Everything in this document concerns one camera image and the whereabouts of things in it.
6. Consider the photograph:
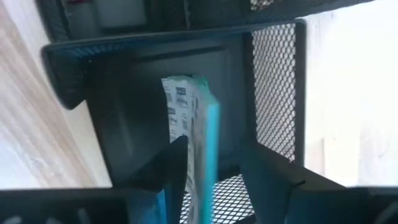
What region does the black mesh desk organizer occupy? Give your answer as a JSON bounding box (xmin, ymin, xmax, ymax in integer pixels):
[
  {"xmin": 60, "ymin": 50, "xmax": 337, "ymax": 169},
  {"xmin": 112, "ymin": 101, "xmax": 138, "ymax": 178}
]
[{"xmin": 34, "ymin": 0, "xmax": 377, "ymax": 224}]

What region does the teal sticky note pad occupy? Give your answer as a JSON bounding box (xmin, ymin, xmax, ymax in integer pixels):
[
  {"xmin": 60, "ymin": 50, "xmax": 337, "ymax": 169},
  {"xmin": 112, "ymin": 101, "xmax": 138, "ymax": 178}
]
[{"xmin": 160, "ymin": 73, "xmax": 221, "ymax": 224}]

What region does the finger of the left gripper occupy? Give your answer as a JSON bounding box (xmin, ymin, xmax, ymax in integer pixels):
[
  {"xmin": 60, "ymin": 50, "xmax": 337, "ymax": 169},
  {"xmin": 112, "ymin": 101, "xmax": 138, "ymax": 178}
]
[
  {"xmin": 129, "ymin": 135, "xmax": 190, "ymax": 224},
  {"xmin": 240, "ymin": 141, "xmax": 346, "ymax": 224}
]

